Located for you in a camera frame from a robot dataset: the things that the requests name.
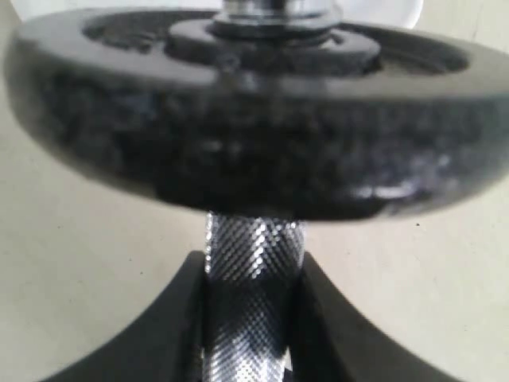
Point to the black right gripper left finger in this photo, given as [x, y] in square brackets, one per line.
[163, 344]

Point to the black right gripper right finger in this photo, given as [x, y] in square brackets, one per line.
[333, 341]

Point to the chrome threaded dumbbell bar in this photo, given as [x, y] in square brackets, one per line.
[252, 265]

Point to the white rectangular plastic tray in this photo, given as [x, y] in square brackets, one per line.
[393, 13]

